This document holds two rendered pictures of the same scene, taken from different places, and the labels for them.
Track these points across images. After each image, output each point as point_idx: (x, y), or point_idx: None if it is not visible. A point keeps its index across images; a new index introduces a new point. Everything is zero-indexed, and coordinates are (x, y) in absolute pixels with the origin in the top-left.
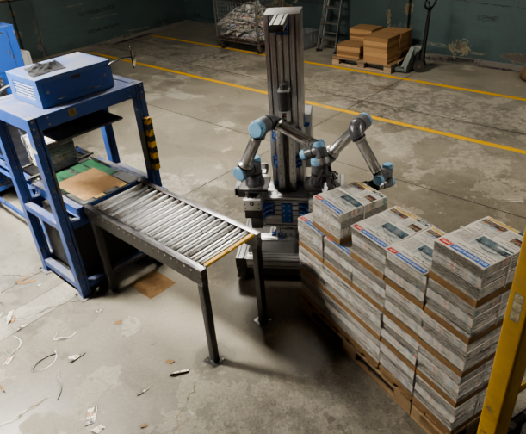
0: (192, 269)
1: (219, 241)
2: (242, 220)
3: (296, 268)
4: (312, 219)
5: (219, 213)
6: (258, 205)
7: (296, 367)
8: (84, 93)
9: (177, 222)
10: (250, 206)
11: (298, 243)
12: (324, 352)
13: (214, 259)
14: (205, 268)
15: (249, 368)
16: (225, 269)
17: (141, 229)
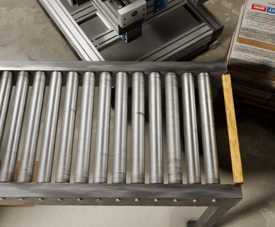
0: (218, 200)
1: (194, 117)
2: (26, 20)
3: (177, 58)
4: (268, 2)
5: (126, 63)
6: (143, 10)
7: None
8: None
9: (82, 120)
10: (132, 17)
11: (153, 24)
12: None
13: (240, 161)
14: (240, 186)
15: (241, 214)
16: (79, 102)
17: (32, 173)
